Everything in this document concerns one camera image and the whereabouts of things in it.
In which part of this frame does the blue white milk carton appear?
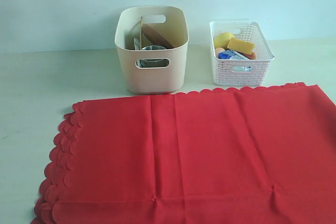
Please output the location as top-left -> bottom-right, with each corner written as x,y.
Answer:
218,49 -> 252,72

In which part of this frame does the white perforated plastic basket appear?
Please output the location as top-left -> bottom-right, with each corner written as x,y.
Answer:
209,19 -> 275,87

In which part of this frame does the wooden chopstick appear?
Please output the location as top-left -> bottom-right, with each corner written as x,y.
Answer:
140,16 -> 143,49

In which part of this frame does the steel table knife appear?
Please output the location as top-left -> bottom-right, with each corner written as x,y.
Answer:
133,38 -> 140,50

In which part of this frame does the brown egg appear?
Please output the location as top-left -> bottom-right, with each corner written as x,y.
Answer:
215,47 -> 225,57

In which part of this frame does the fried chicken nugget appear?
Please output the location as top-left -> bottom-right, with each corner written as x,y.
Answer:
243,52 -> 257,60

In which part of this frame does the stainless steel cup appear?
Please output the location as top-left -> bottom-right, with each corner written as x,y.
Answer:
136,45 -> 169,68

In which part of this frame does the yellow lemon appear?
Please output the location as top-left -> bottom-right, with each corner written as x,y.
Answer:
214,32 -> 235,49

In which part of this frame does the red scalloped cloth mat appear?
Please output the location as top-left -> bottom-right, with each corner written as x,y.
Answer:
34,82 -> 335,223

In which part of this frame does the brown wooden plate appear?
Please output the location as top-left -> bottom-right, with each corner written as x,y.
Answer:
142,24 -> 174,49

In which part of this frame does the yellow cheese wedge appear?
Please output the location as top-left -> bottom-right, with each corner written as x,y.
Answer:
227,38 -> 255,55

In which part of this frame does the cream plastic storage bin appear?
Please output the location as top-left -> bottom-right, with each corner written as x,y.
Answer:
114,6 -> 189,94

